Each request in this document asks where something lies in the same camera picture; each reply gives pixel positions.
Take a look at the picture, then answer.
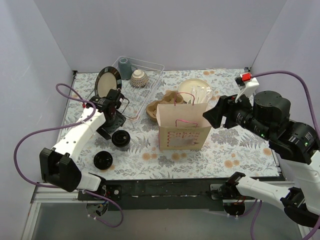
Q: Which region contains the pink paper gift bag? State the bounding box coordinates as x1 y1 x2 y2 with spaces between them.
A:
156 92 212 151

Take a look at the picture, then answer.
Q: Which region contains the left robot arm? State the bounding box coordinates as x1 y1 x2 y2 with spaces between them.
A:
39 89 126 200

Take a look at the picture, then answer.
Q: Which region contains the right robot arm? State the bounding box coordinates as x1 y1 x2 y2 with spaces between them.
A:
203 72 320 231

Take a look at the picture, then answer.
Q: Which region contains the white straw holder cup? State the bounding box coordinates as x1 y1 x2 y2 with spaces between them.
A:
186 85 213 104

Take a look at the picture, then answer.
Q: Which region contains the black rimmed cream plate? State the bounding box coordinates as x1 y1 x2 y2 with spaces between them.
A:
94 66 122 98

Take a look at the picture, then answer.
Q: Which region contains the cream round plate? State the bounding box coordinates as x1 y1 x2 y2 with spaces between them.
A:
178 78 211 102

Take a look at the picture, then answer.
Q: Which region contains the patterned ceramic bowl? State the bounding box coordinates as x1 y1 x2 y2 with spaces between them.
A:
130 69 149 88

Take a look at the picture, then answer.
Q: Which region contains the grey blue mug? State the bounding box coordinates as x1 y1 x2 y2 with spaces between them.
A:
118 57 132 80

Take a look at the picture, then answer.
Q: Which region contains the white wire dish rack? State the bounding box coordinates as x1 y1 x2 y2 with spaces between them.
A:
118 57 165 122

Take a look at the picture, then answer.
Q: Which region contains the black mounting rail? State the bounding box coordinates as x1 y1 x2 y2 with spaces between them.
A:
77 178 251 212

